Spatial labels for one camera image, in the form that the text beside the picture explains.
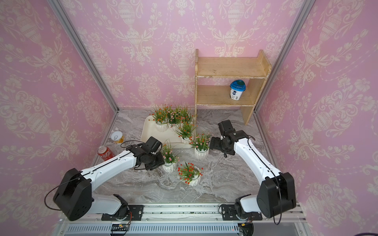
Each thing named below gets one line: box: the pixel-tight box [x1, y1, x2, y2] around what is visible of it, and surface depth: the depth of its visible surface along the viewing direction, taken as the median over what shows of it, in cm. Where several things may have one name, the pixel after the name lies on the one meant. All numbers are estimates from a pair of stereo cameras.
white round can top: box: [110, 130, 124, 142], surface depth 100 cm
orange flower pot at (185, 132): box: [175, 121, 198, 144], surface depth 93 cm
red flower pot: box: [177, 161, 204, 187], surface depth 77 cm
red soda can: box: [96, 145, 116, 162], surface depth 87 cm
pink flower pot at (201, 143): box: [190, 131, 214, 161], surface depth 91 cm
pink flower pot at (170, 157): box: [161, 138, 181, 174], surface depth 83 cm
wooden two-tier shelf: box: [194, 48, 272, 125], surface depth 89 cm
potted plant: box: [178, 105, 196, 125], surface depth 105 cm
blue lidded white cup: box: [229, 79, 247, 101], surface depth 94 cm
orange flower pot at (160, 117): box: [148, 106, 170, 132], surface depth 104 cm
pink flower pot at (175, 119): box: [167, 109, 184, 132], surface depth 99 cm
